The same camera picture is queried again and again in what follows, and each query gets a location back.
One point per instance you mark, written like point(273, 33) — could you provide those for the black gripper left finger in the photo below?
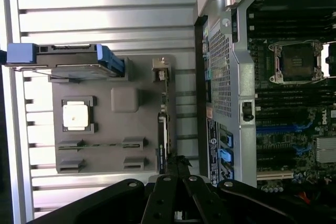
point(160, 203)

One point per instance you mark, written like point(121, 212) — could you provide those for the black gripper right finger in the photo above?
point(199, 200)

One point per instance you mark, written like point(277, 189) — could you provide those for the grey parts rack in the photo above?
point(110, 155)

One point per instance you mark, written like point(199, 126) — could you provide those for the white expansion slot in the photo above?
point(274, 175)

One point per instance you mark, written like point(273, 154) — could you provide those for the green Dell motherboard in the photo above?
point(275, 140)

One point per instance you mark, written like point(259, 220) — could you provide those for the blue expansion slot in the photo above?
point(278, 128)

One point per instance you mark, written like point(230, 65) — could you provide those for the silver CPU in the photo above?
point(76, 115)

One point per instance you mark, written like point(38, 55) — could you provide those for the black RAM slot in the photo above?
point(288, 27)
point(288, 107)
point(288, 33)
point(288, 14)
point(288, 89)
point(288, 95)
point(288, 101)
point(288, 20)

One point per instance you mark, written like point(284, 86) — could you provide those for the black and silver PC case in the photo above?
point(241, 77)

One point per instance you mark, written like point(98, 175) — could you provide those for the silver finned chipset heatsink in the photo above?
point(326, 150)

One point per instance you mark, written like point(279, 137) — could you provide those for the CPU socket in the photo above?
point(296, 61)

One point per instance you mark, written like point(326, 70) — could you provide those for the hard disk in blue carrier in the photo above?
point(65, 58)

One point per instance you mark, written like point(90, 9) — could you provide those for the metal socket cover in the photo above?
point(325, 48)

